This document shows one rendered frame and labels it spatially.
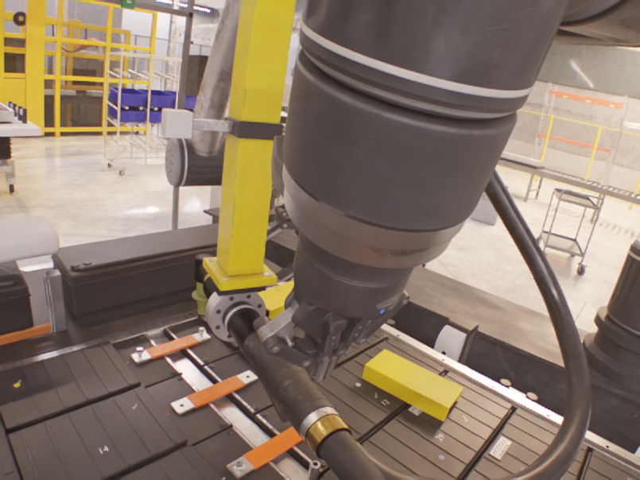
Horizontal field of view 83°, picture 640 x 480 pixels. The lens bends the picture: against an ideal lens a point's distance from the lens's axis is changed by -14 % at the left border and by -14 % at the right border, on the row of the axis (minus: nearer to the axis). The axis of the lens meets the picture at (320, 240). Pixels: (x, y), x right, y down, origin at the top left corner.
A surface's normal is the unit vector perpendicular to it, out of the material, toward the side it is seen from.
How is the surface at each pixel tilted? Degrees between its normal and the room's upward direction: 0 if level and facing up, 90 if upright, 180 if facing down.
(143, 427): 0
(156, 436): 0
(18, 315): 90
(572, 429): 12
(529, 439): 0
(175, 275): 90
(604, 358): 23
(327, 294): 109
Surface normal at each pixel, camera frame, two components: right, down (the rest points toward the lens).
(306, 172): -0.78, 0.31
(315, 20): -0.73, -0.20
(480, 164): 0.52, 0.63
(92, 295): 0.72, 0.33
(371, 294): 0.18, 0.68
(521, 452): 0.15, -0.93
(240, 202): 0.51, 0.36
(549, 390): -0.61, 0.18
